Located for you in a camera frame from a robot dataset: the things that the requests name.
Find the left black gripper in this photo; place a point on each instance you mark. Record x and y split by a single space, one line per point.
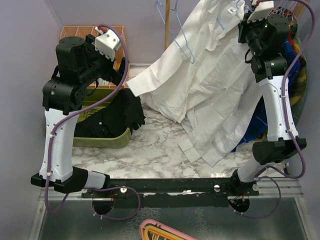
115 76

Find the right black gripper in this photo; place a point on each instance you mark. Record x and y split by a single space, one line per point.
244 25

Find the light blue wire hanger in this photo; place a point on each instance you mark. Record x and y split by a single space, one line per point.
230 14

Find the white shirt being hung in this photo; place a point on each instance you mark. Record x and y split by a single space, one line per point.
166 84

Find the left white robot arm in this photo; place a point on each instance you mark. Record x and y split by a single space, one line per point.
80 62

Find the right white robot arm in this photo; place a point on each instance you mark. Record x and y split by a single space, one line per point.
265 38

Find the yellow plaid hanging shirt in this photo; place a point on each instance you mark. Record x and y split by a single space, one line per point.
297 75

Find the hanging white shirt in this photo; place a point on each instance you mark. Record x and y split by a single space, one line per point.
225 101

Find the blue plaid hanging shirt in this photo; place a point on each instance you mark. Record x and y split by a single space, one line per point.
257 125

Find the pink plastic hanger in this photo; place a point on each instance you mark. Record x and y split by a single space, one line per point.
151 229

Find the black garment in basket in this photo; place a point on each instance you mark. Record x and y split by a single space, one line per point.
124 112

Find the orange hangers on rack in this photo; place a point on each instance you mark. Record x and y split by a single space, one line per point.
290 9

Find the orange file organizer rack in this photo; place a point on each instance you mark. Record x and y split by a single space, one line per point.
82 31

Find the wooden pole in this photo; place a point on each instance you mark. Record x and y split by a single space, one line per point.
167 25

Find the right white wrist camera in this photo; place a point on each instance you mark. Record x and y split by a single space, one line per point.
261 10

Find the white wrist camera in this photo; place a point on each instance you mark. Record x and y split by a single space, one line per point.
107 44
261 10

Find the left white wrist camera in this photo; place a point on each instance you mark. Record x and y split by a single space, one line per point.
107 44

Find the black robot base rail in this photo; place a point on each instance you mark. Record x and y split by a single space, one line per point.
172 192

